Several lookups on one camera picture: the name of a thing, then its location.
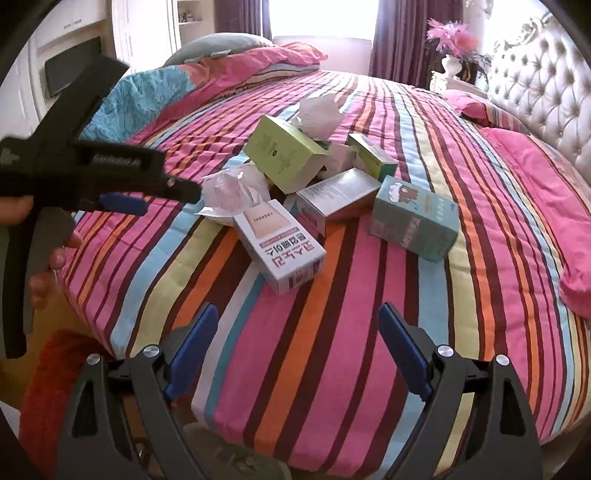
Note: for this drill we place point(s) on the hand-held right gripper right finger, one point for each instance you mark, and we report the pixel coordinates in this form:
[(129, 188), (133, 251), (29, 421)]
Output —
[(401, 346)]

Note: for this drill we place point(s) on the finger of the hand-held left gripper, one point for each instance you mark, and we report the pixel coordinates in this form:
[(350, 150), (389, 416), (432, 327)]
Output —
[(182, 188), (122, 204)]

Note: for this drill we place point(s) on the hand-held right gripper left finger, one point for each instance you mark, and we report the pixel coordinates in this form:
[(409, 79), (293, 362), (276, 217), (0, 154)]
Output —
[(198, 341)]

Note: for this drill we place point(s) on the clear plastic wrap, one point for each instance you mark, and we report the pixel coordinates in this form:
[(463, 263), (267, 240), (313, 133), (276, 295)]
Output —
[(231, 189)]

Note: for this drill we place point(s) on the yellow paper piece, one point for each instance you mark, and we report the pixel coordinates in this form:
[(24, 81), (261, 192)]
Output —
[(277, 152)]

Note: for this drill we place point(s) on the white and pink box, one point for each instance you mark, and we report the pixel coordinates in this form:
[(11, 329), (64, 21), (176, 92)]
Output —
[(277, 244)]

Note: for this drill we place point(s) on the grey printed box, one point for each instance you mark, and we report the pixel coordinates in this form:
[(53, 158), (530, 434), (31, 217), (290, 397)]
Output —
[(341, 189)]

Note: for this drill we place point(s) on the small green box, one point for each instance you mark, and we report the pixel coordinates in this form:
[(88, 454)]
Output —
[(369, 154)]

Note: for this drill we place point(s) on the person's left hand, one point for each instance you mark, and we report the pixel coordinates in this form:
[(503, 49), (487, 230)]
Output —
[(60, 258)]

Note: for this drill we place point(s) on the striped bedspread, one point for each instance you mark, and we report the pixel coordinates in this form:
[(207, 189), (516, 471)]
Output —
[(351, 300)]

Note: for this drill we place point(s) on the black flat screen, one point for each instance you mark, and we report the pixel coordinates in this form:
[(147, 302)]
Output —
[(74, 64)]

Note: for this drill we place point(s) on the pink and teal folded quilt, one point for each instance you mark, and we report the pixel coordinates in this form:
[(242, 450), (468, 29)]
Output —
[(207, 78)]

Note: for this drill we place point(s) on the teal cartoon box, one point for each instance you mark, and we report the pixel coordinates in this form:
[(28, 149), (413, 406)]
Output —
[(415, 221)]

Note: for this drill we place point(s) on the grey-green pillow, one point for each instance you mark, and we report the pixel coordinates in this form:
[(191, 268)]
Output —
[(217, 46)]

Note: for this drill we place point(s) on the crumpled white tissue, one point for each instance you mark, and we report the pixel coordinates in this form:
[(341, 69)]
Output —
[(318, 115)]

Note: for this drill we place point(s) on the red rug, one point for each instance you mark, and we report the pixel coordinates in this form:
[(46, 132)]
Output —
[(51, 392)]

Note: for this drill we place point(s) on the small white box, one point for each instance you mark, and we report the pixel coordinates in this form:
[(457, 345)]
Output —
[(339, 158)]

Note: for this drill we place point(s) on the purple curtain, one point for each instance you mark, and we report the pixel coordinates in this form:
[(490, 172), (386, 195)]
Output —
[(242, 18), (401, 41)]

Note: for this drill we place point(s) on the large pink pillow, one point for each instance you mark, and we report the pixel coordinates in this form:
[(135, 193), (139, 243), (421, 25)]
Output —
[(545, 184)]

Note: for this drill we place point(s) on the bright window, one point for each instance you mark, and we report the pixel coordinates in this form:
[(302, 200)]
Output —
[(323, 18)]

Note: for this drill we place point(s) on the small pink pillow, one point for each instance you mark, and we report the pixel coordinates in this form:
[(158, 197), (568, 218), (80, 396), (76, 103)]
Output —
[(480, 108)]

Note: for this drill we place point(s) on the white nightstand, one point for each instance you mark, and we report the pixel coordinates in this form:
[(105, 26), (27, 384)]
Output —
[(445, 86)]

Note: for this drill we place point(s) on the white vase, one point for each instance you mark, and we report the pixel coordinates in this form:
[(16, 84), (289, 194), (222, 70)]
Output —
[(450, 67)]

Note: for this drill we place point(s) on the pink feather bouquet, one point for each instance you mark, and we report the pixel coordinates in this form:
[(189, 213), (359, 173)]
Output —
[(450, 39)]

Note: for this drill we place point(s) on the white tufted headboard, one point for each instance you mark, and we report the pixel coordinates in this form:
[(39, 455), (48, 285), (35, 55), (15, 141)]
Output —
[(545, 74)]

